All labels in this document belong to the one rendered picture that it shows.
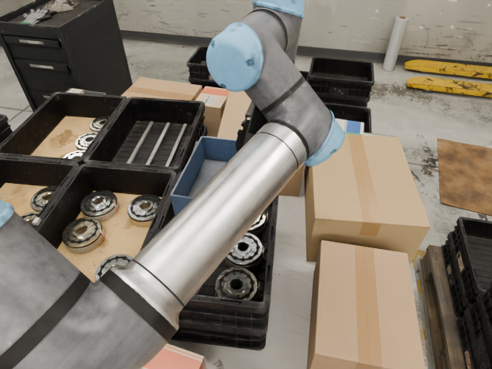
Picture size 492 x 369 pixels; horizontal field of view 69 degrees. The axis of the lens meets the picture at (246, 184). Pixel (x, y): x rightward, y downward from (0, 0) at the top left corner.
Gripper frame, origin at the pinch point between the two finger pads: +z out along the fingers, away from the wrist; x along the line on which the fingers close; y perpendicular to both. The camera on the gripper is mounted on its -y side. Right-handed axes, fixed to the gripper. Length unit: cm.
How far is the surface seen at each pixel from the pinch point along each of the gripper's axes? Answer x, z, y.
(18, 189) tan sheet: 76, 35, 7
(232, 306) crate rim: -1.2, 19.8, -18.9
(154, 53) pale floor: 170, 125, 292
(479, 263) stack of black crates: -96, 78, 61
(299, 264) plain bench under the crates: -15.2, 41.2, 10.4
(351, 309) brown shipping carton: -26.8, 24.4, -9.8
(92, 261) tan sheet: 39, 32, -11
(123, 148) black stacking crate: 54, 33, 35
